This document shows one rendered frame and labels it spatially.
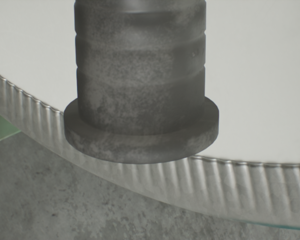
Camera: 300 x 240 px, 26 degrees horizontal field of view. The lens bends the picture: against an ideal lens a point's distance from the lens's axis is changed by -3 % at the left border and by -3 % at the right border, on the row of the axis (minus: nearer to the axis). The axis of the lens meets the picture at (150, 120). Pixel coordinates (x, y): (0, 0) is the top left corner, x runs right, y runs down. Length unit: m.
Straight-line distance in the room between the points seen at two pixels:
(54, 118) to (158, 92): 0.36
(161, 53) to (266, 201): 0.25
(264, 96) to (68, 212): 0.77
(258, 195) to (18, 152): 0.71
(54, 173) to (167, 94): 0.94
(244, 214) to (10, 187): 0.68
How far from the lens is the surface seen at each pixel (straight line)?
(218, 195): 0.43
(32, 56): 0.52
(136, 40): 0.16
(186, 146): 0.17
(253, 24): 0.36
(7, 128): 1.05
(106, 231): 1.16
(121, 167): 0.48
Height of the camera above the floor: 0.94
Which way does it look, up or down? 49 degrees down
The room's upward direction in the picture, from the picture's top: 77 degrees clockwise
